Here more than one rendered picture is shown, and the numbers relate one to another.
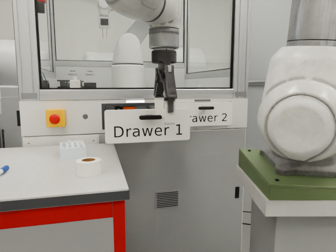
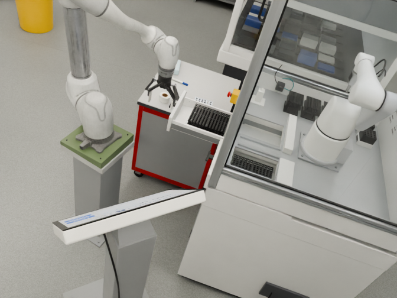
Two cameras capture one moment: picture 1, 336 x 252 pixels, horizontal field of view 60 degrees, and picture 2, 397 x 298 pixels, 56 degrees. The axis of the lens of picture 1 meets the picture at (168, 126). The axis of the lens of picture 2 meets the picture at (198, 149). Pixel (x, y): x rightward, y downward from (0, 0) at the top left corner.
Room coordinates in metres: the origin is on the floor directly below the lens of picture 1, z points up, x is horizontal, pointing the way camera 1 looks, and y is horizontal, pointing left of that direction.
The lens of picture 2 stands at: (1.71, -1.54, 2.27)
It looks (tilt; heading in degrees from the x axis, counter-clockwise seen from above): 43 degrees down; 108
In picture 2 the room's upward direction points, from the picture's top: 16 degrees clockwise
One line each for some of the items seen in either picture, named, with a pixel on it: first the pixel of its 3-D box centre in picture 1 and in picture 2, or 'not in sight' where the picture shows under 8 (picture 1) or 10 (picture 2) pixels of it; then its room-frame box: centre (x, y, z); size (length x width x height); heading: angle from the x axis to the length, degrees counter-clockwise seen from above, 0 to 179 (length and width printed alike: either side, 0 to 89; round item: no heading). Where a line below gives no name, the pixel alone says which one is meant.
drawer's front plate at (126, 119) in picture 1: (148, 125); (176, 110); (0.98, 0.07, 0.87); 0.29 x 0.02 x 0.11; 104
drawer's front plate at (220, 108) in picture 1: (203, 114); (213, 162); (1.35, -0.16, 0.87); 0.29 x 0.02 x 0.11; 104
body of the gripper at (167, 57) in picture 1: (164, 65); (164, 80); (0.89, 0.01, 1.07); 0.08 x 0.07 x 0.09; 14
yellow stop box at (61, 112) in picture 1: (55, 118); (234, 96); (1.18, 0.46, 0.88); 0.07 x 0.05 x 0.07; 104
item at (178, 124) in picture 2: not in sight; (210, 122); (1.18, 0.12, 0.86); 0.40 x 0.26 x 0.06; 14
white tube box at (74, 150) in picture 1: (72, 149); (202, 104); (1.02, 0.34, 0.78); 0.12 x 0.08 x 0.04; 20
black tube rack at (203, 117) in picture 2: not in sight; (208, 121); (1.17, 0.11, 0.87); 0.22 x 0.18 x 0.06; 14
